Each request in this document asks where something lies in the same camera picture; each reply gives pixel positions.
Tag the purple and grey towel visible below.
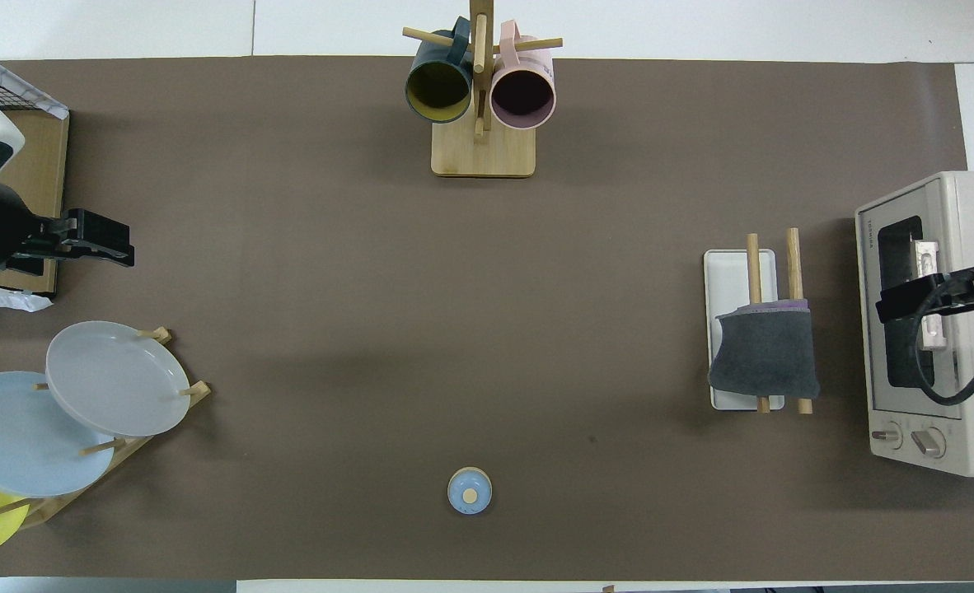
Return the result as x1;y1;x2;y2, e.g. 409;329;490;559
708;301;822;400

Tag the wooden plate rack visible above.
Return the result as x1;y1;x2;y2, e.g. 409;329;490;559
0;327;212;530

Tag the beige toaster oven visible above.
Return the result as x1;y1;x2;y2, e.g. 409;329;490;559
855;171;974;479

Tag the grey plate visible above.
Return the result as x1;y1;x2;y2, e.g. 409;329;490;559
45;321;191;437

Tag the white rectangular tray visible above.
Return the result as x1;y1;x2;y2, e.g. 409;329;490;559
704;228;813;414

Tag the light blue plate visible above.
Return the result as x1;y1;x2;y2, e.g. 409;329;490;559
0;371;115;497

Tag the dark teal mug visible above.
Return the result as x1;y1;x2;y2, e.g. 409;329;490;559
405;18;475;124

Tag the wooden mug tree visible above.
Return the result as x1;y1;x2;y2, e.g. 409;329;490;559
402;0;564;179

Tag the brown table mat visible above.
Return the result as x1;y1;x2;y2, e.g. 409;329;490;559
0;56;974;581

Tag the pink mug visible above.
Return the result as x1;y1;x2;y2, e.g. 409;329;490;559
489;21;556;131

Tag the wire basket on board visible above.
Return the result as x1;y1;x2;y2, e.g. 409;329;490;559
0;43;69;312

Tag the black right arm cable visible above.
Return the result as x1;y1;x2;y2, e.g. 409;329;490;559
914;280;974;407

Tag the black wire basket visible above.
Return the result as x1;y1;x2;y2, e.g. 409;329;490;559
0;74;33;112

